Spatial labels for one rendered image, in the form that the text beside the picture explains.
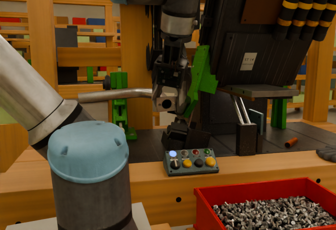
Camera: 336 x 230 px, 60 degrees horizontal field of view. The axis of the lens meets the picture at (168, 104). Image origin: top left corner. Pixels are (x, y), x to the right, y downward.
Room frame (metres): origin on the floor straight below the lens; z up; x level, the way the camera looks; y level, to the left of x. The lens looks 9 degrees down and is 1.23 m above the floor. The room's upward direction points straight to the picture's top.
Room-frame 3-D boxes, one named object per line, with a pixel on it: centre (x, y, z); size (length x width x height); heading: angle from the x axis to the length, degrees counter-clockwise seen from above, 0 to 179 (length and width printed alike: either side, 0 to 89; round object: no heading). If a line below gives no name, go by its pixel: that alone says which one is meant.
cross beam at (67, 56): (1.52, -0.12, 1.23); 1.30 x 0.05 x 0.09; 101
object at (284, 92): (1.08, -0.29, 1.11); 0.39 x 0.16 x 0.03; 11
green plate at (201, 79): (1.08, -0.13, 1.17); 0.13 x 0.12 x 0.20; 101
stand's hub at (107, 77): (1.20, 0.25, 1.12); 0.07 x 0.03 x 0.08; 11
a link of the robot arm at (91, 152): (0.44, 0.12, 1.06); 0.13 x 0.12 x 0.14; 23
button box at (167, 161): (0.83, -0.07, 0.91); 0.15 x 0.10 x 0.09; 101
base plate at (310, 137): (1.16, -0.19, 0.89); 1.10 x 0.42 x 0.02; 101
